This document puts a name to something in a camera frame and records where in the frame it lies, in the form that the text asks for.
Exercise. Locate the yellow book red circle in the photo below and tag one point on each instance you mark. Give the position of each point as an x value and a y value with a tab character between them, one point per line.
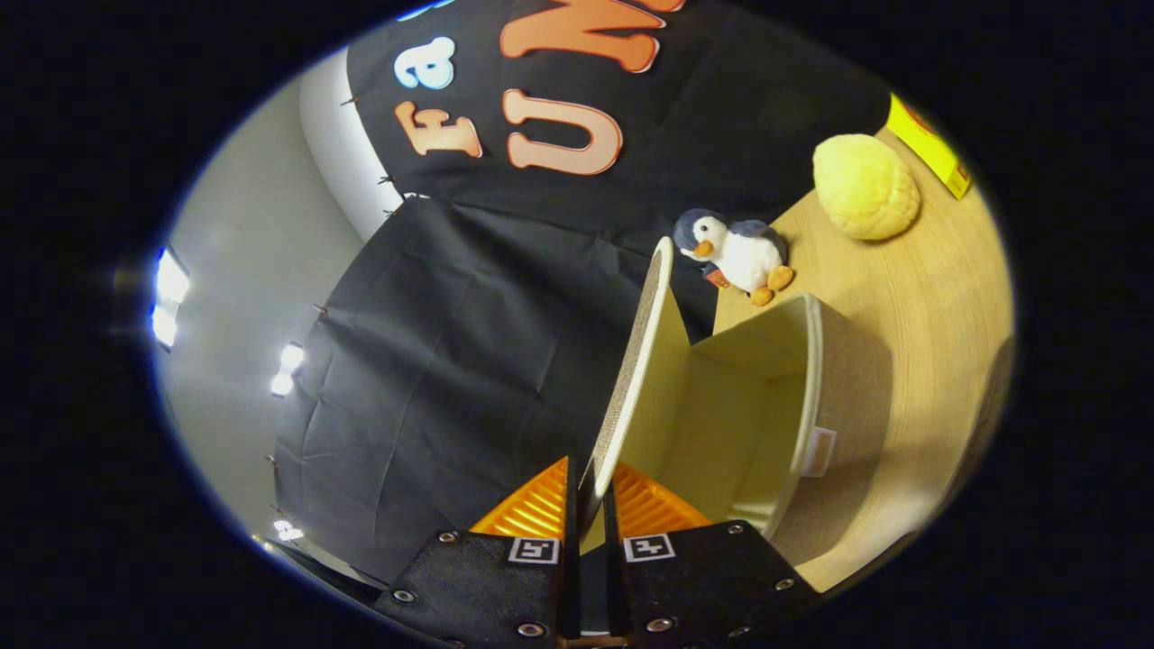
929	149

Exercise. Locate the penguin plush toy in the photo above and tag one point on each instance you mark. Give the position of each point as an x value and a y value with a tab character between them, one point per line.
744	257

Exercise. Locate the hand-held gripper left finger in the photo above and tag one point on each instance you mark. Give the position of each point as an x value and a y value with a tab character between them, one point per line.
570	586

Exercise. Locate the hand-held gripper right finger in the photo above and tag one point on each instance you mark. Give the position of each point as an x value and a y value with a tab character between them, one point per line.
613	586

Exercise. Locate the beige fabric storage box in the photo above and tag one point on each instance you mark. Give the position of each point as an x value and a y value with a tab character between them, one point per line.
757	406

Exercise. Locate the yellow round plush cushion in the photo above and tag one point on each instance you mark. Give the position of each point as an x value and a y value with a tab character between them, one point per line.
865	185

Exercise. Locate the row of black clips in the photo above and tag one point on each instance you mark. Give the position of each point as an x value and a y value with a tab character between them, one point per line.
389	179

